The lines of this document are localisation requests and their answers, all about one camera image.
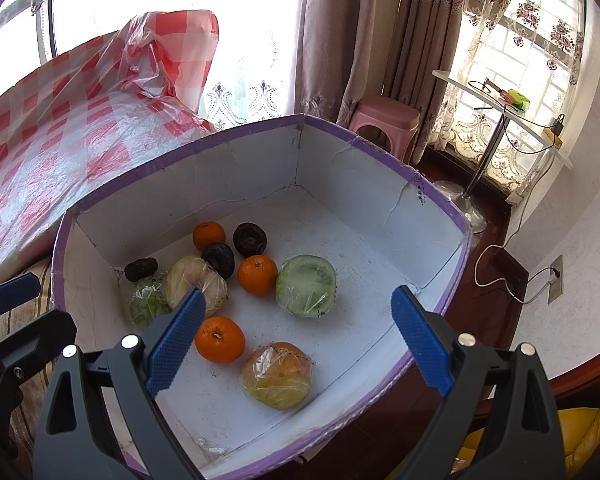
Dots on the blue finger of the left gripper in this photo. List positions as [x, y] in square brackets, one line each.
[18, 291]

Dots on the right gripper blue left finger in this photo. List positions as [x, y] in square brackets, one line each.
[75, 437]

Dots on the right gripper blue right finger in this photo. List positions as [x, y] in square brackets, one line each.
[522, 438]

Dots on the green cabbage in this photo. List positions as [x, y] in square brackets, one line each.
[148, 300]

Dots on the large orange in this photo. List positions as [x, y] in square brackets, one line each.
[220, 340]

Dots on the yellow fruit slice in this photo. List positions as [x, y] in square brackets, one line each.
[191, 271]

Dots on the yellow-green fruit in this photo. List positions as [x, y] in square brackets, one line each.
[278, 375]

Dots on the small orange tangerine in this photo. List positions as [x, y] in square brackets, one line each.
[207, 233]

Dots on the small dark passion fruit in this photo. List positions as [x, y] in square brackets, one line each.
[249, 240]

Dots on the green melon half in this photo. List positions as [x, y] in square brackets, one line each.
[306, 286]

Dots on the striped sofa cushion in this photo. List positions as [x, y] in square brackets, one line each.
[33, 377]

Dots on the yellow cushion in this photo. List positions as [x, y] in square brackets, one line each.
[581, 436]

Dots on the purple cardboard box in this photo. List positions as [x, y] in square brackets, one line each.
[297, 232]

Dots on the red white checkered tablecloth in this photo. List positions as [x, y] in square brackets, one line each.
[92, 113]

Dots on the glass side table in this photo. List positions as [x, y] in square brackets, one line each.
[493, 97]

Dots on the pink plastic stool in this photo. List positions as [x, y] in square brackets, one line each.
[397, 120]

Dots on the floral lace sheer curtain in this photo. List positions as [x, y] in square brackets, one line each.
[533, 47]

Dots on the brown pink curtain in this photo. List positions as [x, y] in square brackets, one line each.
[349, 49]

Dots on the wall power socket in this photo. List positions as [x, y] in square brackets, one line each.
[556, 279]

